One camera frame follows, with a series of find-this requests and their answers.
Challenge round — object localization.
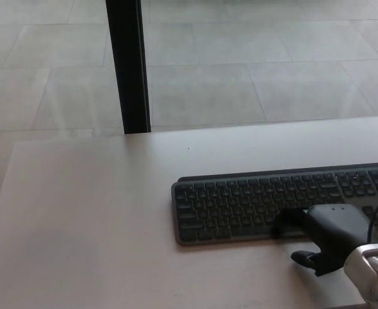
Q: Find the black vertical frame post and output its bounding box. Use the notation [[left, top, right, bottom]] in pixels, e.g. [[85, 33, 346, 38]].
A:
[[105, 0, 152, 135]]

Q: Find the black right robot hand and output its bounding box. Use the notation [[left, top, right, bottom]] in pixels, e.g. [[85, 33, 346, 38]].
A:
[[271, 203, 378, 277]]

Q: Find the black wireless keyboard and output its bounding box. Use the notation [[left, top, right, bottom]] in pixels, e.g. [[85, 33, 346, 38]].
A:
[[170, 162, 378, 247]]

